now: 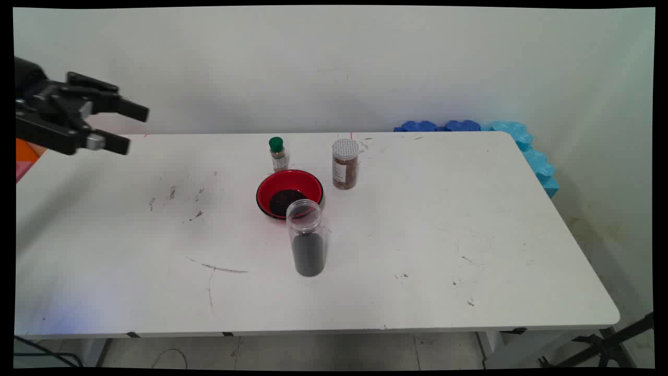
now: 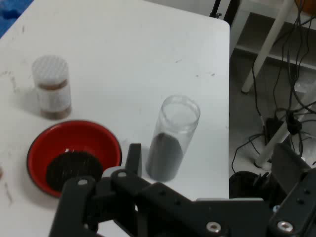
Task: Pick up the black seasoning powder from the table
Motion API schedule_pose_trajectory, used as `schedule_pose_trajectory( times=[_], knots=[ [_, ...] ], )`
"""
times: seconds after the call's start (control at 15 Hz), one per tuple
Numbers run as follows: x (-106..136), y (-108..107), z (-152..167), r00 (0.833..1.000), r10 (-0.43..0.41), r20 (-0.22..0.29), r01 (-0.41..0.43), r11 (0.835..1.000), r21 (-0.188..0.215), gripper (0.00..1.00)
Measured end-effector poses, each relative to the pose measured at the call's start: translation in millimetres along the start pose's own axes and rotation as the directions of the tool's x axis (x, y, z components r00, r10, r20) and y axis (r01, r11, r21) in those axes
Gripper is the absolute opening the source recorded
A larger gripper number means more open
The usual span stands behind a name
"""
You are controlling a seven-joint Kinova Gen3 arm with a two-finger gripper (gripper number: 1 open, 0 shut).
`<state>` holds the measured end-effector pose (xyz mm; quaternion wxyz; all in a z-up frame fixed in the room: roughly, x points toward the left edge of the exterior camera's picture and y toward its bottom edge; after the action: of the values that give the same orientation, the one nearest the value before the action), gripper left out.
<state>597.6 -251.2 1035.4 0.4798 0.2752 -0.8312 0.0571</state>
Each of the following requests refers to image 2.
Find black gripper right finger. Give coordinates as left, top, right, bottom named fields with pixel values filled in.
left=268, top=142, right=316, bottom=237

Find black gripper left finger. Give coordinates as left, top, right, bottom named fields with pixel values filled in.
left=48, top=143, right=231, bottom=237

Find tall clear jar black seeds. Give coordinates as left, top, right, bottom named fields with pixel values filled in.
left=145, top=95, right=201, bottom=183

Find black round object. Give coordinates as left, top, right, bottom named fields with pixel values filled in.
left=229, top=171, right=275, bottom=199

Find white furniture leg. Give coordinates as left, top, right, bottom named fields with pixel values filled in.
left=254, top=98, right=314, bottom=170
left=240, top=0, right=296, bottom=94

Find red bowl with black seeds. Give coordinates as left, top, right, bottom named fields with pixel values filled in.
left=26, top=119, right=123, bottom=198

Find black power adapter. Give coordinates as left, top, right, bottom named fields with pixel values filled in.
left=265, top=118, right=284, bottom=139

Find white-lid brown spice jar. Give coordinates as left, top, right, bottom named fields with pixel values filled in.
left=31, top=55, right=73, bottom=119

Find white low shelf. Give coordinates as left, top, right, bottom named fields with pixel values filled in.
left=231, top=11, right=316, bottom=70

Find orange object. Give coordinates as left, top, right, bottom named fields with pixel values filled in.
left=295, top=0, right=316, bottom=14

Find dark blue foam piece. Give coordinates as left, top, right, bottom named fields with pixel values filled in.
left=0, top=0, right=33, bottom=39

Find black tripod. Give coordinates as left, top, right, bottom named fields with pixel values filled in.
left=209, top=0, right=241, bottom=25

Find thin black cable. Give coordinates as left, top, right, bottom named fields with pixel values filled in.
left=250, top=14, right=301, bottom=124
left=283, top=0, right=304, bottom=135
left=231, top=134, right=269, bottom=174

